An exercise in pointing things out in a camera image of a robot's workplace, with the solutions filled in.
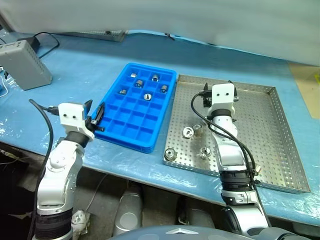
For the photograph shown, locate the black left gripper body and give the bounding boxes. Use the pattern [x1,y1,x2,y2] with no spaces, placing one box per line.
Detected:
[85,116,106,134]

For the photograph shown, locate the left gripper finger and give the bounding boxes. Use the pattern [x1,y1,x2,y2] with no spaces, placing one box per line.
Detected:
[83,99,94,118]
[94,102,106,126]

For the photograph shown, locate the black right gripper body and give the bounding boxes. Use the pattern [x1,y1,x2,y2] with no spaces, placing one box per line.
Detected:
[202,90,214,109]

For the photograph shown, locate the blue compartment tray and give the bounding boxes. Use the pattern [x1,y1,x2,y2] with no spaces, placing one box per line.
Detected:
[91,62,178,154]

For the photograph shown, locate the grey perforated metal box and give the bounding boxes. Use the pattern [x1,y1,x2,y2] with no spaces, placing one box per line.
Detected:
[0,40,53,91]

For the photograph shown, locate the perforated metal tray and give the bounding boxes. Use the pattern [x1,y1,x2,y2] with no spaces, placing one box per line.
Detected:
[162,74,312,195]

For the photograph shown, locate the brown cardboard mat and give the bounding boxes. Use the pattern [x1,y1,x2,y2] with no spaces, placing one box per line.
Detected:
[287,61,320,120]

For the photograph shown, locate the flat perforated metal panel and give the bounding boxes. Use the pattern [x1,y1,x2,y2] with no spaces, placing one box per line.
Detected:
[63,29,127,43]

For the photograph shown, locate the black power adapter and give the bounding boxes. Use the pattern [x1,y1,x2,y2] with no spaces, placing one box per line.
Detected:
[26,36,41,53]

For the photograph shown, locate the silver rounded cylinder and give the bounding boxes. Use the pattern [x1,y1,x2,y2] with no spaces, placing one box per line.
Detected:
[178,199,218,230]
[113,184,144,237]

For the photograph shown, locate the white crumpled paper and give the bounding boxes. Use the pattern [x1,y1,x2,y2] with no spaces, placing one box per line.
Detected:
[72,209,91,235]

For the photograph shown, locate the grey-blue robot torso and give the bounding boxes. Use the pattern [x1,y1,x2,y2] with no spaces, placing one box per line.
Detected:
[112,224,311,240]

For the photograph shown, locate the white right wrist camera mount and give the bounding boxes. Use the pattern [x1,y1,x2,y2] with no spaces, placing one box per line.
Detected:
[211,83,236,111]

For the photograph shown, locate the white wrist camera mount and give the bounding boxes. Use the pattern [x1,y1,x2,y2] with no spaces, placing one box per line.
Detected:
[211,83,236,111]
[58,101,96,140]

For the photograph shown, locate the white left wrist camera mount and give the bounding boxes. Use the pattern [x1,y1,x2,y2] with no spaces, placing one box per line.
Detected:
[58,101,96,140]

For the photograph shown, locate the black power adapter cable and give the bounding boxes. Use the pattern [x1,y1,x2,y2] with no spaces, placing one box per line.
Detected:
[33,31,60,60]

